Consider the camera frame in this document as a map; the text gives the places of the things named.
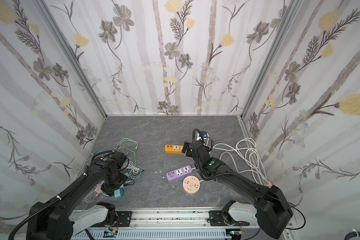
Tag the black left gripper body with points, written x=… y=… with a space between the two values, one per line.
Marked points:
x=114 y=186

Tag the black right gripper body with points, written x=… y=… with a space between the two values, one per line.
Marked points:
x=190 y=148

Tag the orange power strip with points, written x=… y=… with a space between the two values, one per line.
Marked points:
x=173 y=149

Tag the pink round power strip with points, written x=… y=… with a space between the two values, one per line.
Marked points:
x=191 y=185

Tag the purple power strip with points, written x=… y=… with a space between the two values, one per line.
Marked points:
x=179 y=173

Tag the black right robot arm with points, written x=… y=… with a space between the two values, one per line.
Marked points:
x=273 y=211

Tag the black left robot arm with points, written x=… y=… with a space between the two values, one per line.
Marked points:
x=52 y=220

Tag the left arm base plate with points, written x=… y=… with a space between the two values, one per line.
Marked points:
x=121 y=219

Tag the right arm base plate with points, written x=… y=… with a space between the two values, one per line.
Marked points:
x=216 y=219

